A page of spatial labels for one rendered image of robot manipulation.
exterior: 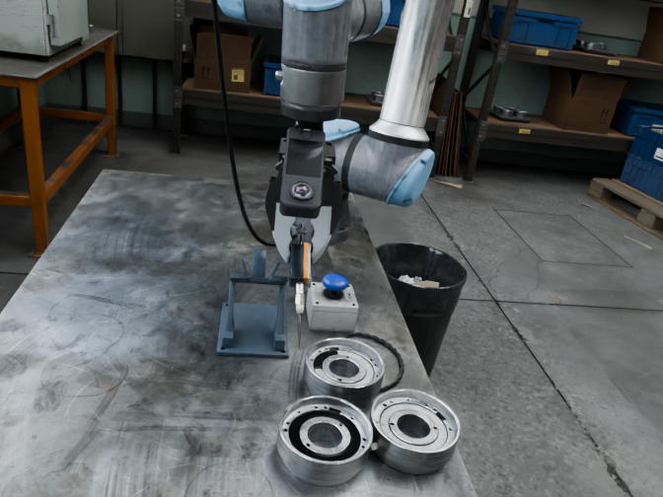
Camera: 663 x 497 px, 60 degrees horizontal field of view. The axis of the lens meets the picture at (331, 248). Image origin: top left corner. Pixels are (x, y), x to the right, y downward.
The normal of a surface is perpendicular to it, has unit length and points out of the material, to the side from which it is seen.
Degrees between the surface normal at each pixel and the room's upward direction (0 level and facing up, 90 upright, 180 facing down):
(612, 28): 90
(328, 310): 90
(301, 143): 33
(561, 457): 0
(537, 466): 0
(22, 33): 90
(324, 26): 92
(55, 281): 0
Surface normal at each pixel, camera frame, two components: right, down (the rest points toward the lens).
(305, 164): 0.13, -0.51
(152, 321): 0.14, -0.89
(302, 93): -0.29, 0.44
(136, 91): 0.12, 0.45
